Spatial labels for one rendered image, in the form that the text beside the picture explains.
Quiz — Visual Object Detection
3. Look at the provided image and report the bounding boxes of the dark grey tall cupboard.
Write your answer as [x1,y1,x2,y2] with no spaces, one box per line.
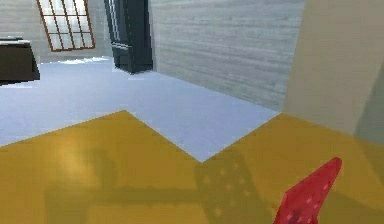
[103,0,155,75]

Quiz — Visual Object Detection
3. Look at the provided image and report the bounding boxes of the brown framed window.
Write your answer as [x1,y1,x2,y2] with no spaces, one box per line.
[35,0,96,53]

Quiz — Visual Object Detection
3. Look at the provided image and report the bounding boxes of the dark brown cabinet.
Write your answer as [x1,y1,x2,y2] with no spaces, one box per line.
[0,36,41,86]

